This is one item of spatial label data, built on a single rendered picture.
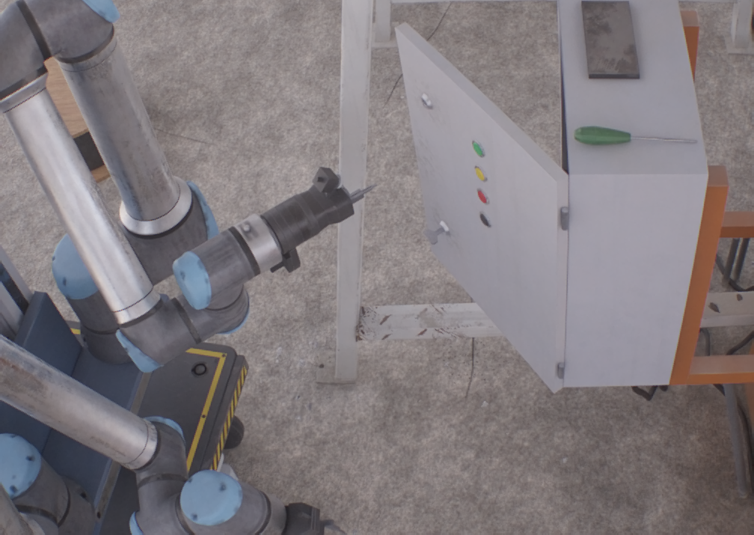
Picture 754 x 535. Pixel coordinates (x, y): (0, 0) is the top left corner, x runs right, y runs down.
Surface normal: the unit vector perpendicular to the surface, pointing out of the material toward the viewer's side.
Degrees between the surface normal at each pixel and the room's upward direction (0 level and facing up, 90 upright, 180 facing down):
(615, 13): 0
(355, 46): 87
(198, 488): 19
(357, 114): 87
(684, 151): 0
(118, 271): 54
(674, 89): 0
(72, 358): 90
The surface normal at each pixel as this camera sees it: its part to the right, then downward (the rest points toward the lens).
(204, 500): -0.46, -0.47
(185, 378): -0.15, -0.58
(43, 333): 0.96, 0.11
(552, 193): -0.84, 0.50
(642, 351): -0.09, 0.82
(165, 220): 0.25, 0.05
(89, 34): 0.59, 0.58
